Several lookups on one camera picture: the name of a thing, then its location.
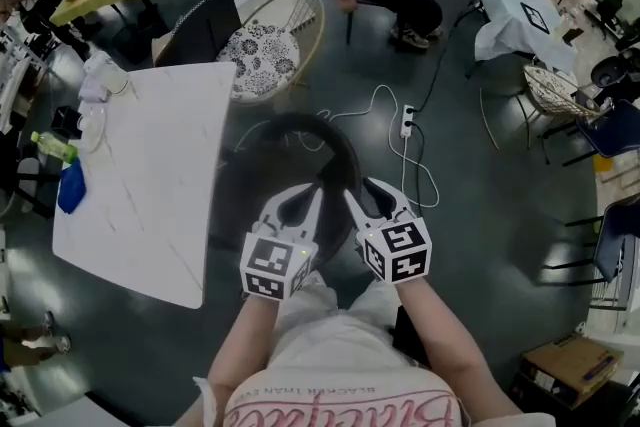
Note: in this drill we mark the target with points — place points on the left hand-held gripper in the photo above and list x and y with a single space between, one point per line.
267 260

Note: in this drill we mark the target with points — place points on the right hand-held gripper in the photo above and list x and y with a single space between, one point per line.
400 250

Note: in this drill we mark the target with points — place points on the dark round chair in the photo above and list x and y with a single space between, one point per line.
345 155

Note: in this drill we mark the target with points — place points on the person's right forearm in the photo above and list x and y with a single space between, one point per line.
445 350

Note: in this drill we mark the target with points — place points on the person's left forearm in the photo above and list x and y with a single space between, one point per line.
245 345

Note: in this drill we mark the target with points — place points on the white marble table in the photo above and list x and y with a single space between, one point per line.
150 190

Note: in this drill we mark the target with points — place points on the wicker chair with floral cushion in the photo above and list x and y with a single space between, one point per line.
260 60

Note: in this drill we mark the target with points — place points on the navy plastic chair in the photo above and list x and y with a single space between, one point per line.
617 235
620 130

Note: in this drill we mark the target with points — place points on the person's light trousers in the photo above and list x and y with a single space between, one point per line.
330 330

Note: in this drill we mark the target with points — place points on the white pink-print shirt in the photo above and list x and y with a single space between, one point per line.
345 395

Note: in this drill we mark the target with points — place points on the blue cloth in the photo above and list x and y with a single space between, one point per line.
71 190

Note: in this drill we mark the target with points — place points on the table with white cloth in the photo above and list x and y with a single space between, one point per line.
505 20

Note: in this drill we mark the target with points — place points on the white kettle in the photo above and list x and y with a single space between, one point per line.
107 72

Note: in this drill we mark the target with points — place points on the black box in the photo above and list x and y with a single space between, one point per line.
65 122

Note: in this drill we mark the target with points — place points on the black-framed marker board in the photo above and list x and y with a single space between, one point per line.
535 17

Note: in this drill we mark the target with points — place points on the green drink bottle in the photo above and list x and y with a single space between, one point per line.
55 146

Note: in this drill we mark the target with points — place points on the brown cardboard box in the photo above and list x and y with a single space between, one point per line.
575 365

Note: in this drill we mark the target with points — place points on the white metal heater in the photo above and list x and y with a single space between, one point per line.
631 275

